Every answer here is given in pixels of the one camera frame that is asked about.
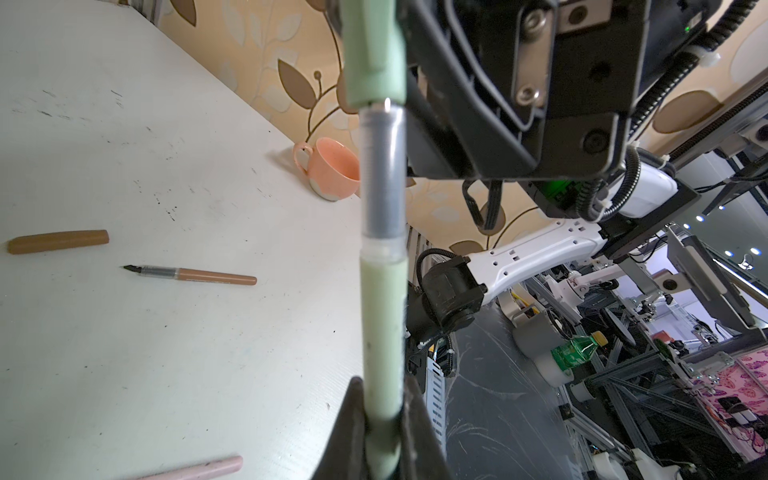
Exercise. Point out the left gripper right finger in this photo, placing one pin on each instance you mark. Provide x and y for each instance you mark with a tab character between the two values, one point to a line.
421	457

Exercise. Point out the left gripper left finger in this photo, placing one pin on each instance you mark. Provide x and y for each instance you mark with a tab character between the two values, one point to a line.
344	454

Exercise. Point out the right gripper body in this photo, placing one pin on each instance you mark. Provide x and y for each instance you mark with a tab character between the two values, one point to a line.
534	90

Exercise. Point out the pink pen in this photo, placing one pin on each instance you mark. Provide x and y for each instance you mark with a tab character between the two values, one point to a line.
204	471

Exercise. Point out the green pen cap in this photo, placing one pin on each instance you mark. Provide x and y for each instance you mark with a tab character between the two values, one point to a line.
375	68

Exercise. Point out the green pen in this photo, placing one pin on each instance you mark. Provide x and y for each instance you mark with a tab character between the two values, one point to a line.
383	274

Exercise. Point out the brown pen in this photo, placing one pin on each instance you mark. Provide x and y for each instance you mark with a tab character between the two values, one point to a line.
191	275

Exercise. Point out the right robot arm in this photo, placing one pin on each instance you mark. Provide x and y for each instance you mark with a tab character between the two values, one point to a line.
585	218

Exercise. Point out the pink cup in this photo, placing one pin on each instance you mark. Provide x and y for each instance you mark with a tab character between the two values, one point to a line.
332	169

